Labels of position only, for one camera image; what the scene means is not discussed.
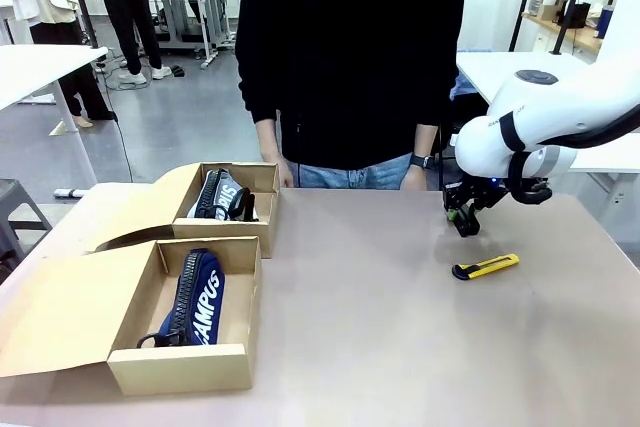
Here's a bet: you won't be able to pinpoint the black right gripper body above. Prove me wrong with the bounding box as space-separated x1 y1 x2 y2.
442 177 506 212

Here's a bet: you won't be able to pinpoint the grey zip pencil case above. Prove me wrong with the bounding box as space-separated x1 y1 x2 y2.
191 168 261 223

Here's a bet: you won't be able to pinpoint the navy blue pencil case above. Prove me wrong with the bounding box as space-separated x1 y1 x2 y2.
136 247 223 350

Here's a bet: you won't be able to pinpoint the person's right forearm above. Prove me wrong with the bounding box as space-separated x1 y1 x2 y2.
254 118 282 161

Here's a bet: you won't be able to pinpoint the black box on shelf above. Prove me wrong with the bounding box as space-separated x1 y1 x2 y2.
557 1 592 31

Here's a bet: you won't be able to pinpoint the small open cardboard box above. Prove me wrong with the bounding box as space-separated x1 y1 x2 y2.
84 161 280 259

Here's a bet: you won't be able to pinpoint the large open cardboard box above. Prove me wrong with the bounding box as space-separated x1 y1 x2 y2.
0 235 264 397

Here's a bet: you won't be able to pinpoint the person's left hand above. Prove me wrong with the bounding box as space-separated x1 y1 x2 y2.
399 165 429 192

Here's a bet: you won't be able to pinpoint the person's right hand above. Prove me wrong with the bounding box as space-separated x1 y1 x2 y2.
272 156 297 190

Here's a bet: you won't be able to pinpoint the yellow black utility knife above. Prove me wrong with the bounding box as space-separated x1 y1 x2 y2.
451 253 521 282

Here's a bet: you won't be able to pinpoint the person's blue jeans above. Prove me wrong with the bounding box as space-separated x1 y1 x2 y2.
288 152 414 191

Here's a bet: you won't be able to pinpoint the white table with blue edge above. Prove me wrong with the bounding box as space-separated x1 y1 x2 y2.
454 50 640 228

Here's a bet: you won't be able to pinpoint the person's black hoodie torso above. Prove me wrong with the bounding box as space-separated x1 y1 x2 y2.
234 0 466 172

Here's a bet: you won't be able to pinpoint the small brown cardboard carton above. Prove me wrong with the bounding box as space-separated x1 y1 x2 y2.
541 0 575 24

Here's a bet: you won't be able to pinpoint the thick black stand pole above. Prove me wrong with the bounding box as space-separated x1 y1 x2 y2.
548 0 592 57

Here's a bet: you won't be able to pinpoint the dark blue bottle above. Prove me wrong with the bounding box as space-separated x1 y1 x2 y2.
596 4 615 41

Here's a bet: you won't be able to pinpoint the grey workbench with wooden top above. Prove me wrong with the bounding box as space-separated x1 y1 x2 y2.
143 0 236 70

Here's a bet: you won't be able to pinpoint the black tripod pole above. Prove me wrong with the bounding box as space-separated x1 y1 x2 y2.
63 0 135 183

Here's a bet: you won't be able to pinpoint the grey metal stool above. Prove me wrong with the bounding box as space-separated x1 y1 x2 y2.
0 178 54 271

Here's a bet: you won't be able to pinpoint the white side table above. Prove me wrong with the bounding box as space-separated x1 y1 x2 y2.
0 44 109 188

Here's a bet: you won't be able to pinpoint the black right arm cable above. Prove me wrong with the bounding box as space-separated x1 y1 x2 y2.
507 102 640 206

